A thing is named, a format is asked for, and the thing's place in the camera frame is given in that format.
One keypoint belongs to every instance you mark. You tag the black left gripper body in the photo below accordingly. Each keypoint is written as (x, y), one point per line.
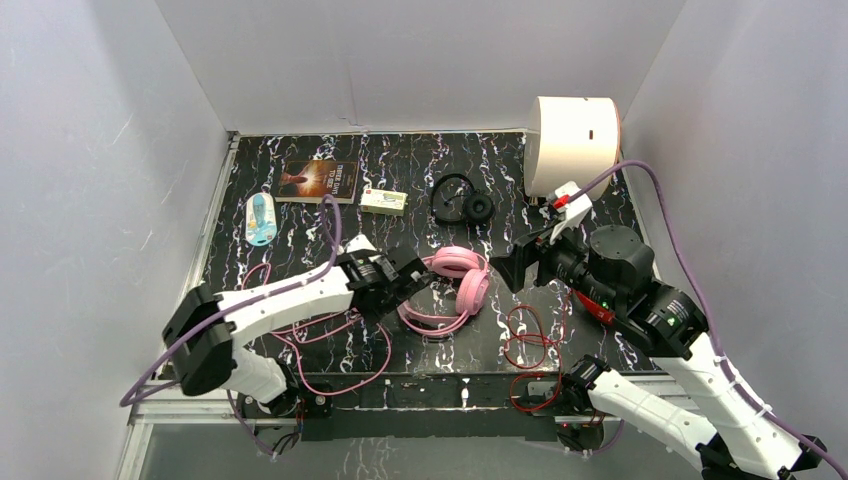
(387, 279)

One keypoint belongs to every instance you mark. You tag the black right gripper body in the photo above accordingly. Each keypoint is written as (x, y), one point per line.
(562, 259)

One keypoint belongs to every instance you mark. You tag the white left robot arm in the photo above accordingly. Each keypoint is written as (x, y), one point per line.
(208, 334)

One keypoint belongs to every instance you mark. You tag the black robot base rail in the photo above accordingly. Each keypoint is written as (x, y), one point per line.
(408, 406)

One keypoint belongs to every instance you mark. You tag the dark paperback book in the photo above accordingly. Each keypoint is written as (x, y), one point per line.
(308, 181)

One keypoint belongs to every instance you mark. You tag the small white cardboard box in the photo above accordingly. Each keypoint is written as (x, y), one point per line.
(383, 202)

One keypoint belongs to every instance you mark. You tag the black on-ear headphones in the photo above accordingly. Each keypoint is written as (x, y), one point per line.
(477, 208)

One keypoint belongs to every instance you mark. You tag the white cylindrical container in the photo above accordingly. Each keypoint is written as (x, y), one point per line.
(569, 139)

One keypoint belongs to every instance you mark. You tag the red and black headphones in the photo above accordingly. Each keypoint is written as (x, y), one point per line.
(599, 303)

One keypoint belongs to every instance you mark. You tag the white and blue small device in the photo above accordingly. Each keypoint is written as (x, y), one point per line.
(261, 226)

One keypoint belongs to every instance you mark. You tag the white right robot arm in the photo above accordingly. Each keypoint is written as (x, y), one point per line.
(725, 437)

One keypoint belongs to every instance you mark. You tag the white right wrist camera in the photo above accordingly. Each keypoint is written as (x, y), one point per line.
(570, 206)

